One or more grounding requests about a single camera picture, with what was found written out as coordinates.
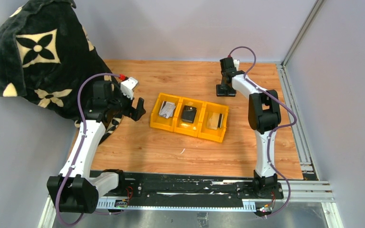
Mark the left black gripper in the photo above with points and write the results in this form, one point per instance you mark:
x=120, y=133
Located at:
x=135, y=114

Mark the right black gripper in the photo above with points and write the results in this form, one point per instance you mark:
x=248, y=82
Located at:
x=222, y=82

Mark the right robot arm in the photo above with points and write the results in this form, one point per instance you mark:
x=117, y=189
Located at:
x=263, y=116

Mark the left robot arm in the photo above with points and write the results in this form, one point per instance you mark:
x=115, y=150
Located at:
x=73, y=190

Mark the beige cards in right bin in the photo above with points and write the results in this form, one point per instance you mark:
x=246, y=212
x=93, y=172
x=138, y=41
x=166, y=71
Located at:
x=214, y=121

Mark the black wallet in middle bin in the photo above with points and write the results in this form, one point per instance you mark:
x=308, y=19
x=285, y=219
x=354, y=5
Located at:
x=188, y=114

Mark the yellow three-compartment bin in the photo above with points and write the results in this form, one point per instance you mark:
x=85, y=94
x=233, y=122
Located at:
x=198, y=127

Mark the black floral blanket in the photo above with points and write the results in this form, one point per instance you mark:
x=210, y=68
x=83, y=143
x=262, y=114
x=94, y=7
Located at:
x=47, y=58

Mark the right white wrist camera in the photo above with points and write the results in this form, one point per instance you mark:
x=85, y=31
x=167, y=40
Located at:
x=236, y=63

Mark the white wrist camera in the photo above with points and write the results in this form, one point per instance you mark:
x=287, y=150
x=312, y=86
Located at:
x=236, y=63
x=128, y=86

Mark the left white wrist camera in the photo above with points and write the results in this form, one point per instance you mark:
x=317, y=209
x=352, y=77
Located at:
x=128, y=86

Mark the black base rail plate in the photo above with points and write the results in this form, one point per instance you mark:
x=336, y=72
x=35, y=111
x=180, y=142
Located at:
x=191, y=191

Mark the aluminium frame post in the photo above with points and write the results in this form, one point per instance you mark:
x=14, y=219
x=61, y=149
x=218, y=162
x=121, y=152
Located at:
x=302, y=32

